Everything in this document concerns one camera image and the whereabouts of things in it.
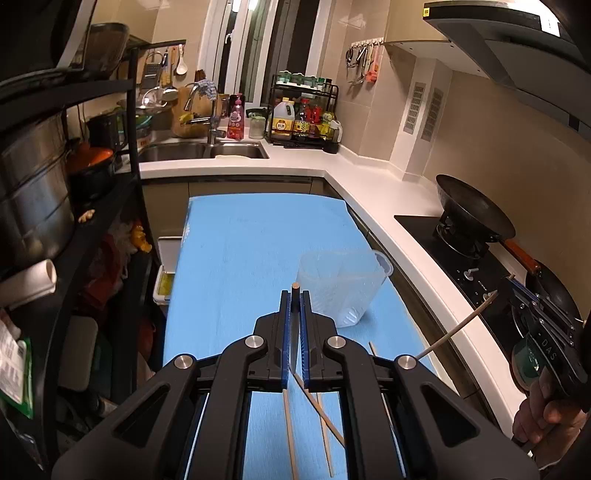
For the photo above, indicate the kitchen cabinet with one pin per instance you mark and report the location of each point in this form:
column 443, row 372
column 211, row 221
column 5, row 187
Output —
column 240, row 187

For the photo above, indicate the blue tablecloth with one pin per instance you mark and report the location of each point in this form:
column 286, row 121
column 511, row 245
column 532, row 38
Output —
column 240, row 258

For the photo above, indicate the row of spice jars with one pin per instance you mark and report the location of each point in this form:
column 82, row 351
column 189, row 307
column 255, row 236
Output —
column 302, row 79

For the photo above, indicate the metal strainer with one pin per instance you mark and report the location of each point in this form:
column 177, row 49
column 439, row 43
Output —
column 154, row 98

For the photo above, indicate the black gas stove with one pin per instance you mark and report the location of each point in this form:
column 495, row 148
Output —
column 461, row 272

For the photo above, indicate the yellow toy figure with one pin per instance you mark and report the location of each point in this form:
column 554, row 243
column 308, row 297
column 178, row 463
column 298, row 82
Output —
column 141, row 237

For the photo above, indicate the wooden chopstick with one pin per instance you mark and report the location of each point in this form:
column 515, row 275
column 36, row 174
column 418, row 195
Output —
column 323, row 415
column 457, row 326
column 290, row 438
column 372, row 349
column 325, row 438

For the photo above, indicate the large steel stockpot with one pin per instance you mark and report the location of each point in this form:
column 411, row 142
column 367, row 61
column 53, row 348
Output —
column 32, row 198

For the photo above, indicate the black frying pan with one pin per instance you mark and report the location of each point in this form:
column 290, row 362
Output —
column 551, row 288

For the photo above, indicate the wall hook rail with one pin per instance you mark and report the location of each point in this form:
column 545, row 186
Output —
column 367, row 43

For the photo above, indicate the metal grater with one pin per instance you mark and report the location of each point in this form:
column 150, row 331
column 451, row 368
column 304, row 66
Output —
column 151, row 76

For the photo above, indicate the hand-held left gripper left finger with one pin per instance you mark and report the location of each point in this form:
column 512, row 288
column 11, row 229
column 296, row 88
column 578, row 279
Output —
column 287, row 350

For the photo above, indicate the wooden cutting board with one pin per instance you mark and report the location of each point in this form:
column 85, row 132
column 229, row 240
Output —
column 184, row 124

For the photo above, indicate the red plastic bag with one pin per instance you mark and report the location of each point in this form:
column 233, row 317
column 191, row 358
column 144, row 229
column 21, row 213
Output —
column 106, row 277

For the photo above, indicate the pink detergent bottle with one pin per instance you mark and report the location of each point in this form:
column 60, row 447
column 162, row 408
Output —
column 236, row 121

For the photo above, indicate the black shelf rack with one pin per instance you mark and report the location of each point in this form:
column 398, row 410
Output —
column 134, row 138

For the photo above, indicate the range hood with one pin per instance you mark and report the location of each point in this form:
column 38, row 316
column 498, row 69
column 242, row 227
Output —
column 508, row 41

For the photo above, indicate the cooking oil bottle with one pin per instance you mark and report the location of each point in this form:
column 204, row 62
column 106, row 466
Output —
column 282, row 121

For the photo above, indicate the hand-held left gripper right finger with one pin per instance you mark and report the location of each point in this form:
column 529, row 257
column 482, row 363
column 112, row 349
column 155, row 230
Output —
column 303, row 350

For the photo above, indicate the black spice rack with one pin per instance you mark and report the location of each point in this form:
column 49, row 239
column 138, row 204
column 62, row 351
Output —
column 334, row 115

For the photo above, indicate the black pot with orange lid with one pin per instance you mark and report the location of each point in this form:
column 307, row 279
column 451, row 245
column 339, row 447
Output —
column 92, row 166

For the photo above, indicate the green plastic basin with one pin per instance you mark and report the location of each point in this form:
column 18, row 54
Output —
column 144, row 121

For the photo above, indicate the white trash bin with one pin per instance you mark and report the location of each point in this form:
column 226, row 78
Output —
column 168, row 263

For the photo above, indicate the stainless steel sink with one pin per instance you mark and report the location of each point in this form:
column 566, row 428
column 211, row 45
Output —
column 198, row 151

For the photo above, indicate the person's right hand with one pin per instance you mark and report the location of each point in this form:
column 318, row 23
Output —
column 535, row 410

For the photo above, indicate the clear plastic utensil holder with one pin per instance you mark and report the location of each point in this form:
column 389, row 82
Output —
column 341, row 286

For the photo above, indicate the red-label sauce bottle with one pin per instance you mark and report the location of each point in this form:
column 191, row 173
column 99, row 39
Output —
column 316, row 121

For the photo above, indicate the kitchen scissors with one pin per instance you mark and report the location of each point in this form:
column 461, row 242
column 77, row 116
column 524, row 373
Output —
column 354, row 57

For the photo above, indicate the white ladle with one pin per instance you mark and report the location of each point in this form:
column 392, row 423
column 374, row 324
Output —
column 181, row 67

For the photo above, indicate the chrome kitchen faucet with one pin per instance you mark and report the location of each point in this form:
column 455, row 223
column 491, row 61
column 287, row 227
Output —
column 213, row 124

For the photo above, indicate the green printed package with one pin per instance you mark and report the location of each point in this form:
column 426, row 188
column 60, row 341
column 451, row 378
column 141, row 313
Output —
column 16, row 374

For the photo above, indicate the white storage box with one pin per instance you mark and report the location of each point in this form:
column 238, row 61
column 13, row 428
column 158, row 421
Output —
column 78, row 355

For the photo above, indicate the wall vent grille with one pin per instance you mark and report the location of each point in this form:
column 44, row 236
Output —
column 414, row 108
column 431, row 114

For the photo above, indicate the white paper roll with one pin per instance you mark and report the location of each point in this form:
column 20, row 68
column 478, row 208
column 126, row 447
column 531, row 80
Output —
column 32, row 281

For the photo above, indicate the dark soy sauce bottle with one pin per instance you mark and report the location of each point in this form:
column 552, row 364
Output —
column 301, row 121

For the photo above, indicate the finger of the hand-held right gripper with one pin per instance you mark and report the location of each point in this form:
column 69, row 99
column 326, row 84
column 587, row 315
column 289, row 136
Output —
column 540, row 300
column 531, row 318

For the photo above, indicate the window frame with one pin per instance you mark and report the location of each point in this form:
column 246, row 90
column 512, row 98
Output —
column 258, row 46

